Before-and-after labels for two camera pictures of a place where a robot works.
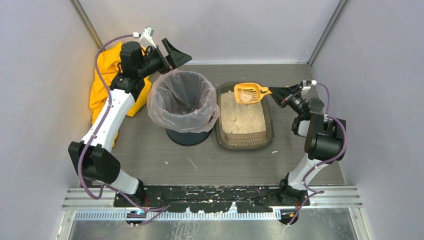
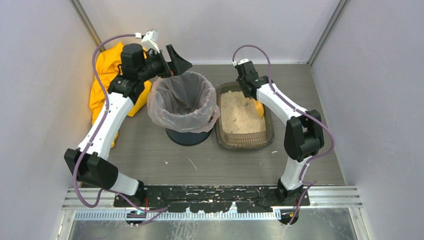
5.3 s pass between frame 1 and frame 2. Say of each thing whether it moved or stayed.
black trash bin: stayed
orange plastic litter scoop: moved
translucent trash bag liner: stayed
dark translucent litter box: stayed
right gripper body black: moved
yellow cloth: stayed
